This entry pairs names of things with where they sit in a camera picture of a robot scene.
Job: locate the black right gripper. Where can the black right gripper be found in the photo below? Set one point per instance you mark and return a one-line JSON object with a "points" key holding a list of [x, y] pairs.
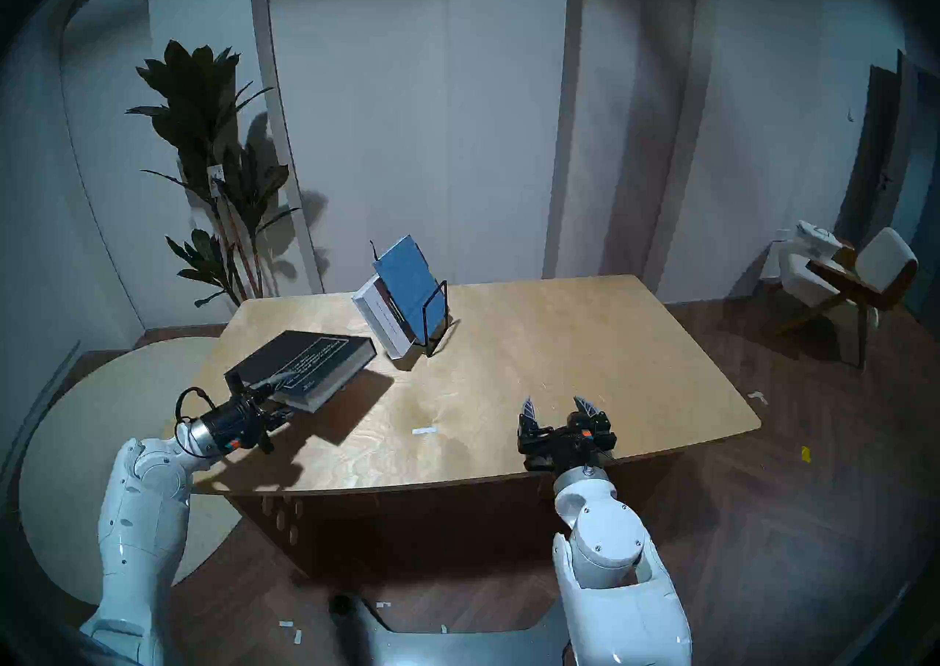
{"points": [[565, 440]]}

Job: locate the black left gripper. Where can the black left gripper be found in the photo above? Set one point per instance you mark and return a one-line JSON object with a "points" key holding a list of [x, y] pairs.
{"points": [[235, 422]]}

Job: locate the thick black hardcover book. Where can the thick black hardcover book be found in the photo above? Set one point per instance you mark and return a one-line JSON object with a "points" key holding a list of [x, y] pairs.
{"points": [[308, 356]]}

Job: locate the white book brown cover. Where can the white book brown cover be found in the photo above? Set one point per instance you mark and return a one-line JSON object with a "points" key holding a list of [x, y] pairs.
{"points": [[382, 319]]}

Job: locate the thin blue book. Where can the thin blue book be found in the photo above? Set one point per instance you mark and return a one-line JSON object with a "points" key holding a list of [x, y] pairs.
{"points": [[407, 282]]}

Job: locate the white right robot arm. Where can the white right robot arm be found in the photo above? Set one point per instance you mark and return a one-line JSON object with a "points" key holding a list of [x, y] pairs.
{"points": [[609, 547]]}

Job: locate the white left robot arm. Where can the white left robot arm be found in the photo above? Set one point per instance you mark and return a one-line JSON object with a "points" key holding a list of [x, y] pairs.
{"points": [[139, 517]]}

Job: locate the white plant tag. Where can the white plant tag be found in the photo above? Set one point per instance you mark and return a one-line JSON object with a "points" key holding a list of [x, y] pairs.
{"points": [[215, 181]]}

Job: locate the round beige rug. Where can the round beige rug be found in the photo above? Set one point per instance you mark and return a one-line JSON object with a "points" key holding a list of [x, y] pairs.
{"points": [[73, 437]]}

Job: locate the black round base knob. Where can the black round base knob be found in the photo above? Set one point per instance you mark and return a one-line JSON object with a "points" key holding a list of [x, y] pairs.
{"points": [[341, 604]]}

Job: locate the tall green potted plant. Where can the tall green potted plant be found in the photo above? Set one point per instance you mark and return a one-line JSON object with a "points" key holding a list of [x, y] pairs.
{"points": [[198, 99]]}

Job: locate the white bag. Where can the white bag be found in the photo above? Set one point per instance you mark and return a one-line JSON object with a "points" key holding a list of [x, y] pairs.
{"points": [[816, 240]]}

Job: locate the white wooden armchair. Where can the white wooden armchair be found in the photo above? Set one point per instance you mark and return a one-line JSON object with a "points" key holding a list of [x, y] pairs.
{"points": [[881, 260]]}

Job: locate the dark door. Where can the dark door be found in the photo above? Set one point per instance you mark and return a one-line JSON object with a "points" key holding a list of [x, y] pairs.
{"points": [[877, 180]]}

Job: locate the grey metal robot base plate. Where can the grey metal robot base plate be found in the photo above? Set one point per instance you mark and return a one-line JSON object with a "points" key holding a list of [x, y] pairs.
{"points": [[440, 646]]}

